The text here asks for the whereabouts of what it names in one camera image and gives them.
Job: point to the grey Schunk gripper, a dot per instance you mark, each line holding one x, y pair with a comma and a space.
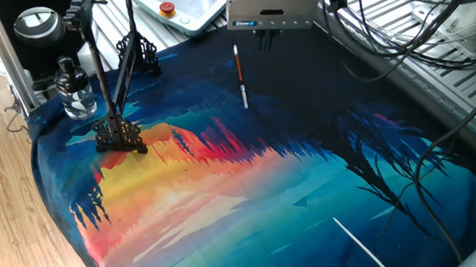
270, 6

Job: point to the red brown calligraphy brush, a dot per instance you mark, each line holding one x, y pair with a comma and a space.
239, 71

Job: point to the black wooden pen rack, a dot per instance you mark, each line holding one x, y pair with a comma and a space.
119, 134

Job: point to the colourful sunset landscape mat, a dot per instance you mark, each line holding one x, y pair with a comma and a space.
258, 196

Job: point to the grey round cap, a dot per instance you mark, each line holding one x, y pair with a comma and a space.
38, 25

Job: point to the white zip tie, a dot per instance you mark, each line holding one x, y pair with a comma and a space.
376, 260

